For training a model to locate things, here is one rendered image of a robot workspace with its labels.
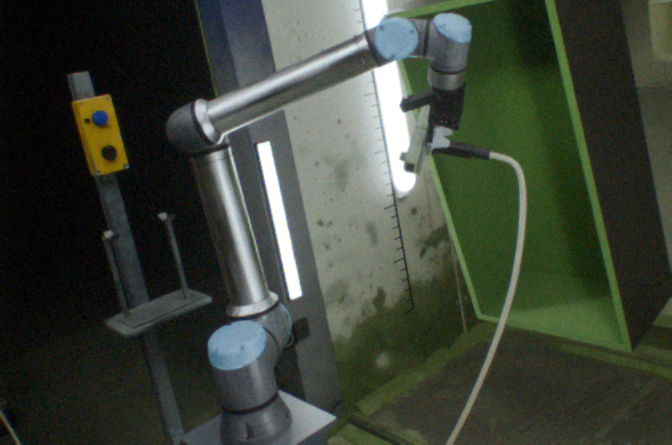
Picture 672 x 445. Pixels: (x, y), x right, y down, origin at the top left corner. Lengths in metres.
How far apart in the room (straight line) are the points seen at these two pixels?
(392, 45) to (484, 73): 1.07
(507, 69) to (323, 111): 0.74
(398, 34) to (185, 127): 0.54
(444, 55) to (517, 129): 0.96
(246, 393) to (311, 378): 1.08
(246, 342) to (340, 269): 1.15
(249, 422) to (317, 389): 1.09
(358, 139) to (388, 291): 0.69
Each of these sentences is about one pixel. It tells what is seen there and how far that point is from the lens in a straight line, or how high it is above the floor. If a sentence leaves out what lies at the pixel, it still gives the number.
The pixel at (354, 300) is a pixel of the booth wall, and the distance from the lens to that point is 2.89.
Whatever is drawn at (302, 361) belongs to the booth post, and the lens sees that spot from 2.77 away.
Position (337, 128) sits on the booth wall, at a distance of 2.76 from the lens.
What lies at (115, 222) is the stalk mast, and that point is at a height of 1.11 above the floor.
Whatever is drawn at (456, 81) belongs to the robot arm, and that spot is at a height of 1.43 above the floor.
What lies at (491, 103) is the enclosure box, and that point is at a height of 1.25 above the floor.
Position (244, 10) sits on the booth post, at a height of 1.75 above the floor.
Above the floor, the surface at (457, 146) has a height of 1.25.
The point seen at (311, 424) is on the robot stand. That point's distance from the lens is 1.84.
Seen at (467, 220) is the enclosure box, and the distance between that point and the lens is 2.57.
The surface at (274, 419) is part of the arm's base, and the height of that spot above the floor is 0.69.
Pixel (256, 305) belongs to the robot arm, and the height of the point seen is 0.93.
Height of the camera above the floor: 1.58
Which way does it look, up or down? 12 degrees down
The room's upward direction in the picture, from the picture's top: 11 degrees counter-clockwise
